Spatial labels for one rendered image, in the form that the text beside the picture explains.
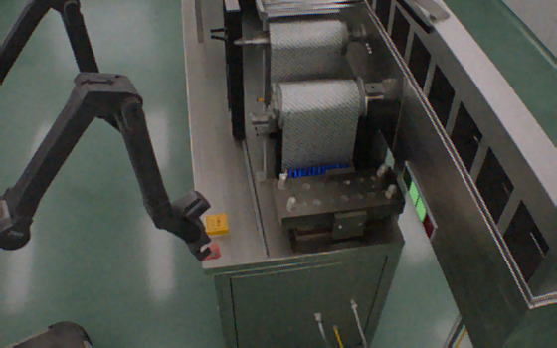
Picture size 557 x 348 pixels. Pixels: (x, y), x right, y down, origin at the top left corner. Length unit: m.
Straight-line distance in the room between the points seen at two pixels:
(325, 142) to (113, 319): 1.47
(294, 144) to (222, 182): 0.35
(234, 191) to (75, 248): 1.35
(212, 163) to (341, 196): 0.53
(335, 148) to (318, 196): 0.17
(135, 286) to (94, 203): 0.64
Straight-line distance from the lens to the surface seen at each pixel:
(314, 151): 1.76
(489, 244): 1.21
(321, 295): 1.97
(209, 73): 2.44
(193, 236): 1.47
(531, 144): 1.09
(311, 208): 1.68
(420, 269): 2.88
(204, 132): 2.13
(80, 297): 2.84
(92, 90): 1.05
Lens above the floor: 2.31
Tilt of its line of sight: 45 degrees down
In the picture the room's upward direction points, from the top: 2 degrees clockwise
